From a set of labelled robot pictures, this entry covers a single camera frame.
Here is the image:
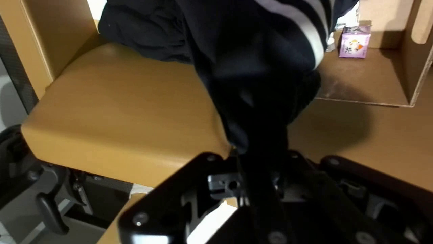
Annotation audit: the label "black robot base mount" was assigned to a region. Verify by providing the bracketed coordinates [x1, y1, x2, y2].
[0, 125, 133, 244]

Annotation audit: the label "brown cardboard box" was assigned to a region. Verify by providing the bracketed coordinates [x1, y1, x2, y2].
[314, 0, 433, 110]

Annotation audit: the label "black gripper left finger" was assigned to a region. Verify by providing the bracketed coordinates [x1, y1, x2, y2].
[117, 151, 255, 244]

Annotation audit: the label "brown leather sofa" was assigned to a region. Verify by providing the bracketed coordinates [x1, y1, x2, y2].
[0, 0, 433, 195]

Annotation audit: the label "small purple carton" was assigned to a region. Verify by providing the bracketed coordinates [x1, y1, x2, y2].
[337, 25, 373, 61]

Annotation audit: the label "clear plastic bag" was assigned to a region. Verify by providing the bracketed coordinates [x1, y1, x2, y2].
[335, 3, 362, 30]

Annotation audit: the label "black trousers with white stripes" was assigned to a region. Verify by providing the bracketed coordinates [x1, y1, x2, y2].
[98, 0, 339, 158]

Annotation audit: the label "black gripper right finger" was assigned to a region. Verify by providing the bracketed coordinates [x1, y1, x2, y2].
[270, 151, 433, 244]

